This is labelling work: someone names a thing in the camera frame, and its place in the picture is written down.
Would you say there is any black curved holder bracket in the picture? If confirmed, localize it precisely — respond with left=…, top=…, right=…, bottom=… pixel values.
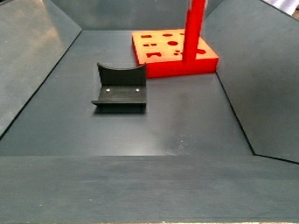
left=90, top=64, right=146, bottom=114

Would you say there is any orange shape sorter board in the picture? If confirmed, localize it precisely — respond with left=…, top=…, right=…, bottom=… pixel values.
left=132, top=29, right=219, bottom=78

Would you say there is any long red arch peg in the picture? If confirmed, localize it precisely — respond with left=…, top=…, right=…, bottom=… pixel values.
left=181, top=0, right=205, bottom=62

